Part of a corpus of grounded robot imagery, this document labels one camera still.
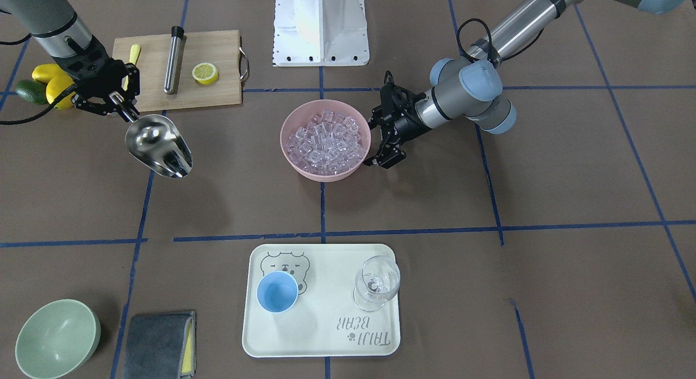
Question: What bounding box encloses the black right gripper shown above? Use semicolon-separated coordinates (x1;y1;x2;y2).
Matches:
55;35;141;117

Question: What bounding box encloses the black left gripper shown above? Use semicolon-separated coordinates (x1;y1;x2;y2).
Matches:
363;81;430;169

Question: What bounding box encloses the stainless steel ice scoop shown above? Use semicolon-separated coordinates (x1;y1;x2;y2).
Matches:
109;92;193;178

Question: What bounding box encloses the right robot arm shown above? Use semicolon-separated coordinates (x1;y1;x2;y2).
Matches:
2;0;140;122

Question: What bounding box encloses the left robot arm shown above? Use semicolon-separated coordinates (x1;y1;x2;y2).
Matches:
363;0;685;169

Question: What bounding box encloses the pile of clear ice cubes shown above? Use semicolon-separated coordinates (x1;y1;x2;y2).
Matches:
282;109;367;176

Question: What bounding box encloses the light blue plastic cup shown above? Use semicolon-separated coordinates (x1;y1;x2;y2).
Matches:
256;271;299;314

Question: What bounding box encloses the yellow plastic knife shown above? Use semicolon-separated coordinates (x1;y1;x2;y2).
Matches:
123;44;141;91

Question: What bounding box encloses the large yellow lemon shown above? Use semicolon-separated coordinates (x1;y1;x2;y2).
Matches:
46;74;75;110

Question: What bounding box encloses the pink bowl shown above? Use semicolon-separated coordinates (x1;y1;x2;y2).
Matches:
280;100;372;183

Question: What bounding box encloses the small yellow lemon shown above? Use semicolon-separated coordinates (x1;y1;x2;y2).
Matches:
32;63;67;84

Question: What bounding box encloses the steel muddler rod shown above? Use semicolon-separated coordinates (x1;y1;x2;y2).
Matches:
163;26;185;96

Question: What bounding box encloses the green lime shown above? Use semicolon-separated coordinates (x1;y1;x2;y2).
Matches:
15;79;49;105

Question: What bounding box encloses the lemon half slice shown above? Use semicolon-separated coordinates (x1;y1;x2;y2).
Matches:
191;62;219;86

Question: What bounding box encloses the wooden cutting board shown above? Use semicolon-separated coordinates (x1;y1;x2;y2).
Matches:
111;30;243;113

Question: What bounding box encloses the clear wine glass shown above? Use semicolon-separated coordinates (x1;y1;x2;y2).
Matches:
353;256;402;312

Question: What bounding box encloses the cream bear tray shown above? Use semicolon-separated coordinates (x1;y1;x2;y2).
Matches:
242;244;401;358

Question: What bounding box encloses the light green bowl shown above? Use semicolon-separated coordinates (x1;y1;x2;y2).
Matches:
15;299;101;378

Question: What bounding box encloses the folded grey cloth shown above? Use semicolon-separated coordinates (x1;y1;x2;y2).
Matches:
122;310;197;378

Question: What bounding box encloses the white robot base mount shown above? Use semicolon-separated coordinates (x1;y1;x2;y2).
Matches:
272;0;370;67

